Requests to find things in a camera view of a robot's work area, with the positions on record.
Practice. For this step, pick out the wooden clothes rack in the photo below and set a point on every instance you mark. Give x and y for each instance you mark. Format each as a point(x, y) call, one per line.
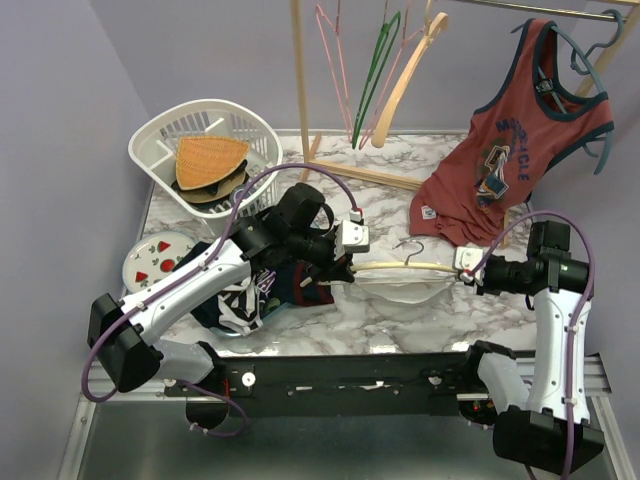
point(594, 69)

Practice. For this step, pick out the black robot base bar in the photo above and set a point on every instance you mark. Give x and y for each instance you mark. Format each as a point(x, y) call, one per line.
point(439, 384)

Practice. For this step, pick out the white tank top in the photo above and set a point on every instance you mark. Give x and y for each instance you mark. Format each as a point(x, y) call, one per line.
point(405, 287)

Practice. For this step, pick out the dark hats in basket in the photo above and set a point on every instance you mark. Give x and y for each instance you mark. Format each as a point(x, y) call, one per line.
point(214, 192)

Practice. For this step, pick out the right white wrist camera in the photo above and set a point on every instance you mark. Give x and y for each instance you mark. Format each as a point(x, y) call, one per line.
point(466, 260)

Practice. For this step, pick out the red graphic tank top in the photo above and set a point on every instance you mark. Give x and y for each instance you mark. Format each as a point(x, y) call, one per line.
point(531, 125)

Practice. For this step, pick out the green plastic hanger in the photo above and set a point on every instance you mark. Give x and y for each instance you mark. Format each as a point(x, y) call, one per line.
point(385, 40)

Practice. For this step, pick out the tan wooden hanger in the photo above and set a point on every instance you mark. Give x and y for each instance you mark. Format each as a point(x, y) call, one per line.
point(431, 29)

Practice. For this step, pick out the white plastic laundry basket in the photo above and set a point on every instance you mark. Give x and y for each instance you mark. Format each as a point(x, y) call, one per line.
point(154, 145)

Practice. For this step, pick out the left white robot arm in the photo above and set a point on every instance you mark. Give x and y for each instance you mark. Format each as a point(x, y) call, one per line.
point(125, 335)

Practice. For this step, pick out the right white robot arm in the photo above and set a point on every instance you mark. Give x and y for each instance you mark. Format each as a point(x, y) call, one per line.
point(544, 424)

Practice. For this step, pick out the pile of dark clothes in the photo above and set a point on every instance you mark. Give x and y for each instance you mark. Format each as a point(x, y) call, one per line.
point(295, 290)

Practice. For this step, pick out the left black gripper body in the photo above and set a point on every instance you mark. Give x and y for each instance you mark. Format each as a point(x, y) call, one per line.
point(319, 252)

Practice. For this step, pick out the watermelon pattern plate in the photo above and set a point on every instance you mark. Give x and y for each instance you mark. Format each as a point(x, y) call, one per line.
point(153, 258)

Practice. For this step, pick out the clear blue plastic bin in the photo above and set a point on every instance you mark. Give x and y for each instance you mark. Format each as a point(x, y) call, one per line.
point(225, 330)

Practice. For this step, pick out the pink wire hanger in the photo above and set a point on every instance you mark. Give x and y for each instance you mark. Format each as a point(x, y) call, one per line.
point(335, 59)
point(404, 41)

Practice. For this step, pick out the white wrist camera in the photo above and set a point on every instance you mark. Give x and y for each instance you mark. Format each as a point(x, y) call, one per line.
point(351, 238)
point(466, 260)

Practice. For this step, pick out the cream wooden hanger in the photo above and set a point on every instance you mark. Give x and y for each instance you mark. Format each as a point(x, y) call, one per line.
point(406, 250)

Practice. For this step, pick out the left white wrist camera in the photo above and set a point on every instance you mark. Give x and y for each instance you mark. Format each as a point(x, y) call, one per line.
point(351, 238)

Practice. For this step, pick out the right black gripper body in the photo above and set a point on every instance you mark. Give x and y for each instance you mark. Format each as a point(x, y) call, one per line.
point(503, 275)

